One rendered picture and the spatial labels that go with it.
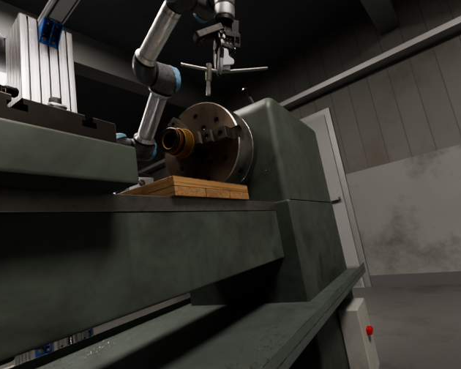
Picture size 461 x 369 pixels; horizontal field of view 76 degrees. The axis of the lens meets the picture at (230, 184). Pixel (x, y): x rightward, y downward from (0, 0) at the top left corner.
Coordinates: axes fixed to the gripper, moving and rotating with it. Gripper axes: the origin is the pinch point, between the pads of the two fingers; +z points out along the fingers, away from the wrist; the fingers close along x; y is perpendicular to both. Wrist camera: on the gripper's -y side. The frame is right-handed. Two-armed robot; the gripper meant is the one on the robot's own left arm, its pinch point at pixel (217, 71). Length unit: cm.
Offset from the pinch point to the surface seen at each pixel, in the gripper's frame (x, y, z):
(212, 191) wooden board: -34, -11, 45
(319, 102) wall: 214, 201, -86
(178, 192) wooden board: -41, -20, 46
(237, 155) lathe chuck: -14.6, 2.3, 32.7
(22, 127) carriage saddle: -62, -40, 40
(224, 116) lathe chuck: -10.7, -0.8, 19.7
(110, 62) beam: 245, -51, -109
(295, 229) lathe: -15, 22, 56
